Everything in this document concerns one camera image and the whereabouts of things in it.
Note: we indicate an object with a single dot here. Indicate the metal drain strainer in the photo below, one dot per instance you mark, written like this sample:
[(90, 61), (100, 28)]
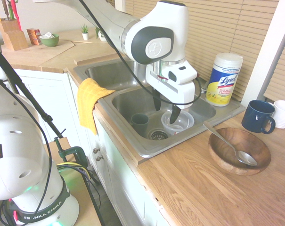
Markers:
[(158, 134)]

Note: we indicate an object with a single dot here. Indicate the white kitchen cabinet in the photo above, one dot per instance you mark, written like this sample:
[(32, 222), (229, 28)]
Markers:
[(59, 94)]

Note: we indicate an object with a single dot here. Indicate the wooden knife block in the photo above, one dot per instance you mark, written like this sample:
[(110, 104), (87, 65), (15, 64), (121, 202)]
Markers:
[(11, 37)]

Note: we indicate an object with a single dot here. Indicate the clear plastic container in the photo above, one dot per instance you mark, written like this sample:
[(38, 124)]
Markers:
[(184, 121)]

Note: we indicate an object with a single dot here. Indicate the white crumpled paper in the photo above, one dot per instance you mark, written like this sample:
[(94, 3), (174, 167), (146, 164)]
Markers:
[(47, 35)]

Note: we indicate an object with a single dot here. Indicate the stainless steel double sink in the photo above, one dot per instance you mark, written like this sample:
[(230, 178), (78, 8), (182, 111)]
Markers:
[(123, 75)]

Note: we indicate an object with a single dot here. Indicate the metal cabinet knob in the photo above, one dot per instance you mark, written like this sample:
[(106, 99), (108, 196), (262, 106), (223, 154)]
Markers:
[(99, 158), (96, 150)]

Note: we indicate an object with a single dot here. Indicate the white cup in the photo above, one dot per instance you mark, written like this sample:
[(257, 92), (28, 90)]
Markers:
[(284, 115)]

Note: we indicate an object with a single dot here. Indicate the wide beige window blinds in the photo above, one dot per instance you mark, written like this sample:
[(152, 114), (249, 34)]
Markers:
[(215, 23)]

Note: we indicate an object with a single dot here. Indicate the dark blue mug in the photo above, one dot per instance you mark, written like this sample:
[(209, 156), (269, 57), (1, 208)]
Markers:
[(255, 117)]

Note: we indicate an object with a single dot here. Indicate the small plant in white pot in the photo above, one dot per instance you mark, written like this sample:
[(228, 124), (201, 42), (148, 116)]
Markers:
[(85, 35)]

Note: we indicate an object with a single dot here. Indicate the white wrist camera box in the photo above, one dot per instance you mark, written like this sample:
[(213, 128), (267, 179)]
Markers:
[(183, 75)]

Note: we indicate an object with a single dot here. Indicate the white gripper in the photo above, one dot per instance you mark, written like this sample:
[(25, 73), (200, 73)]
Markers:
[(180, 94)]

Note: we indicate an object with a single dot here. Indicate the green metal clamp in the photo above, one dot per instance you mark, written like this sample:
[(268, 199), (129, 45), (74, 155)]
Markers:
[(74, 150)]

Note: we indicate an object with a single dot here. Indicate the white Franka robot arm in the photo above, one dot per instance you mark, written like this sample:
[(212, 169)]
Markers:
[(109, 21)]

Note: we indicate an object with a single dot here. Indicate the yellow dish cloth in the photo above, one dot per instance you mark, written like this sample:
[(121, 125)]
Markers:
[(87, 103)]

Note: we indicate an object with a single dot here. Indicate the green bowl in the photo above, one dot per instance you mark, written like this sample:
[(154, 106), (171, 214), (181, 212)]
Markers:
[(50, 42)]

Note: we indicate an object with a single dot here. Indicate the Lysol wipes canister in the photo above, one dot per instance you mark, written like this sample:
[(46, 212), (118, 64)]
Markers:
[(223, 82)]

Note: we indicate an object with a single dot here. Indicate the grey plastic cup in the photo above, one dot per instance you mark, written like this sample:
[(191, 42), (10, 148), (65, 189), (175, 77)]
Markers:
[(140, 122)]

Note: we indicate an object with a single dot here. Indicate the bushy plant in white pot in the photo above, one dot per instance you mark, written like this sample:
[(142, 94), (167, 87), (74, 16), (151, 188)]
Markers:
[(101, 36)]

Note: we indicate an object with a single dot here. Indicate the silver metal spoon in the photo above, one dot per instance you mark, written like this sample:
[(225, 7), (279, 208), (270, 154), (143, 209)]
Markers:
[(247, 160)]

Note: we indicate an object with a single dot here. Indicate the plywood board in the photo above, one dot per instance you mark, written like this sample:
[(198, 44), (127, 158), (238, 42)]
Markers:
[(38, 55)]

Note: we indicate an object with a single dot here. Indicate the brown wooden bowl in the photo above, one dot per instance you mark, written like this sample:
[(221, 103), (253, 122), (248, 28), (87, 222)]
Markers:
[(250, 143)]

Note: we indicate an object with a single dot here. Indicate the black tripod stand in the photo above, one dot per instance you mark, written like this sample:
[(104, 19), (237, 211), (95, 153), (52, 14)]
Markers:
[(15, 75)]

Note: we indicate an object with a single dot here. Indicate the orange cardboard box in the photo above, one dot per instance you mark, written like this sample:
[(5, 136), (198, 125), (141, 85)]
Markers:
[(33, 36)]

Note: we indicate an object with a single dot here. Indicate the thin wooden stick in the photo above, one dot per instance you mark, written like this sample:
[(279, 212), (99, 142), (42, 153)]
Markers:
[(82, 42)]

